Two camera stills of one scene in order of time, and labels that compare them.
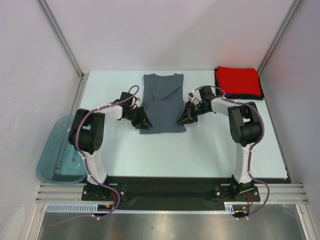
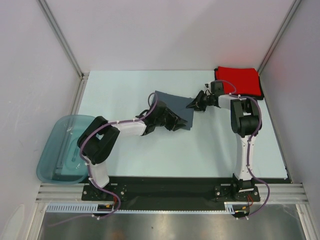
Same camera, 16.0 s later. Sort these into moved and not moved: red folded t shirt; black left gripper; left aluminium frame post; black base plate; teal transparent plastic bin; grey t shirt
Moved: black left gripper; grey t shirt
Not moved: left aluminium frame post; black base plate; red folded t shirt; teal transparent plastic bin
